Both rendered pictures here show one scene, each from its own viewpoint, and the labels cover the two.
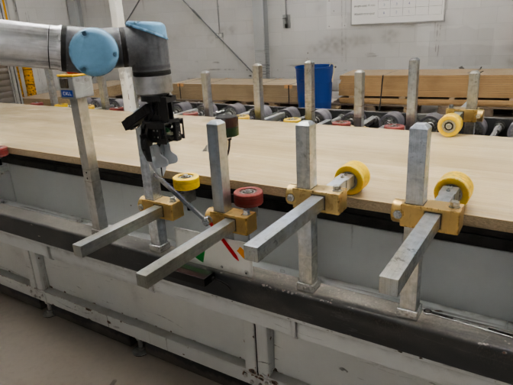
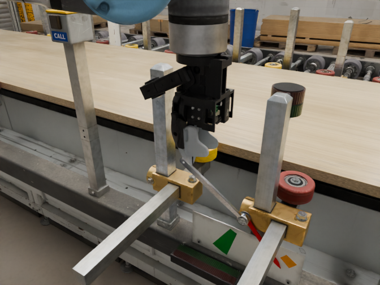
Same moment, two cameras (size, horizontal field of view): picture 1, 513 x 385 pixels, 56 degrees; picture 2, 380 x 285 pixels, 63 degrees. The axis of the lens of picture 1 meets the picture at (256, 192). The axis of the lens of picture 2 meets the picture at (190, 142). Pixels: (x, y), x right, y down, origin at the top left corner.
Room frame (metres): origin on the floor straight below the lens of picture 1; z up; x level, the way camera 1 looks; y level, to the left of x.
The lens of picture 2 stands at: (0.70, 0.26, 1.29)
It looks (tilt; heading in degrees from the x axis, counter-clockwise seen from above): 28 degrees down; 359
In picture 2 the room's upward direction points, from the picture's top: straight up
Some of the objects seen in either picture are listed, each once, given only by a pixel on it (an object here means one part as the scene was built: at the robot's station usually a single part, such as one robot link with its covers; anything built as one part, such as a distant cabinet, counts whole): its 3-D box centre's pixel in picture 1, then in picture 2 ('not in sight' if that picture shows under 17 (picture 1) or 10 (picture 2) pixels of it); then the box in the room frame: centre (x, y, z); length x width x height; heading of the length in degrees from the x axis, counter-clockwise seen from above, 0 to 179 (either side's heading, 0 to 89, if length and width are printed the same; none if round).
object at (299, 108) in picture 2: (227, 131); (285, 106); (1.24, 0.07, 1.07); 0.06 x 0.06 x 0.02
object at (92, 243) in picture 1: (142, 219); (156, 206); (1.23, 0.32, 0.84); 0.43 x 0.03 x 0.04; 147
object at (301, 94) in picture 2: (227, 121); (287, 93); (1.24, 0.07, 1.10); 0.06 x 0.06 x 0.02
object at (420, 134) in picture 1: (414, 234); not in sight; (0.93, -0.33, 0.89); 0.03 x 0.03 x 0.48; 57
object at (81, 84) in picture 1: (75, 86); (70, 26); (1.48, 0.52, 1.18); 0.07 x 0.07 x 0.08; 57
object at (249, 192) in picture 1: (249, 208); (291, 199); (1.23, 0.02, 0.85); 0.08 x 0.08 x 0.11
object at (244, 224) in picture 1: (230, 219); (273, 217); (1.19, 0.07, 0.85); 0.13 x 0.06 x 0.05; 57
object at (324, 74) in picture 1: (315, 89); (243, 29); (6.98, -0.92, 0.36); 0.59 x 0.57 x 0.73; 152
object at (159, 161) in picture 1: (159, 161); (194, 149); (1.18, 0.24, 1.02); 0.06 x 0.03 x 0.09; 57
